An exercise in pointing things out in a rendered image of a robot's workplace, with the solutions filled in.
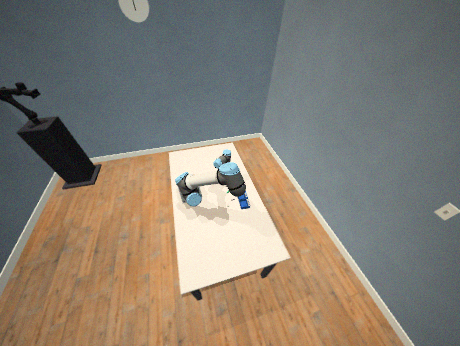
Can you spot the blue bin with white labels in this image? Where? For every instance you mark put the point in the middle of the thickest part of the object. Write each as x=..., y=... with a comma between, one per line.
x=244, y=202

